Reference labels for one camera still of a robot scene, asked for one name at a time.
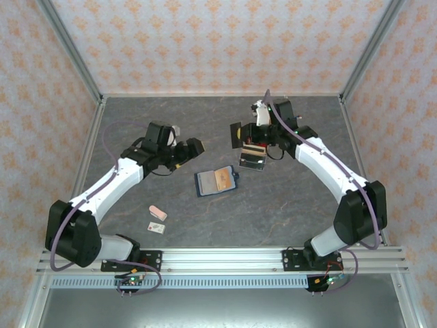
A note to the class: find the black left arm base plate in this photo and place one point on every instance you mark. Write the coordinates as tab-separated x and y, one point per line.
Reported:
153	259

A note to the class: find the gold credit card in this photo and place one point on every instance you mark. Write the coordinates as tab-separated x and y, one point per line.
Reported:
223	179

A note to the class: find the grey metal sheet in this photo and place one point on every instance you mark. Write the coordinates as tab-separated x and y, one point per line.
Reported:
222	311

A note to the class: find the aluminium front frame post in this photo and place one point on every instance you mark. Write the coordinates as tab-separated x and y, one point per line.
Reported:
32	304
406	304

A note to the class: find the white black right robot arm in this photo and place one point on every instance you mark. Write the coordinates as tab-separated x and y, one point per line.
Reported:
324	164

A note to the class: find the aluminium back frame rail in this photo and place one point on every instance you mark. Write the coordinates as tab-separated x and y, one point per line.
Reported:
205	94

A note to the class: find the aluminium frame post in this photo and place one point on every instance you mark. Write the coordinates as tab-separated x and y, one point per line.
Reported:
372	44
406	304
32	304
68	44

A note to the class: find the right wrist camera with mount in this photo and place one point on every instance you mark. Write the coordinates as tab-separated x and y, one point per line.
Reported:
262	114

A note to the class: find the dark blue card holder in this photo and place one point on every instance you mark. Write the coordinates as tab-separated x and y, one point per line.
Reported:
205	193

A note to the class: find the pink eraser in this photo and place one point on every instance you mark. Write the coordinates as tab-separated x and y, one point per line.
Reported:
158	212

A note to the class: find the aluminium side frame rail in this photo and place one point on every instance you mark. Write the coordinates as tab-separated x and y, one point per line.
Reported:
355	143
89	143

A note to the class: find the clear acrylic card stand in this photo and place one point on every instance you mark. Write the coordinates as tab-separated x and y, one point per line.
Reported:
261	167

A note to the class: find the white eraser with red print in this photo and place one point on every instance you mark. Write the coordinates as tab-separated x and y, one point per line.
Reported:
156	228

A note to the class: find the aluminium mounting rail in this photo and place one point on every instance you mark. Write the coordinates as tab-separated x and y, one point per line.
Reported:
222	261

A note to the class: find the gold VIP script card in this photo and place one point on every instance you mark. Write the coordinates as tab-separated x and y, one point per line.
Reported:
254	149

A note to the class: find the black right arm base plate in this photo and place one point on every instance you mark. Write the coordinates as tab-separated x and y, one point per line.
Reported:
290	261

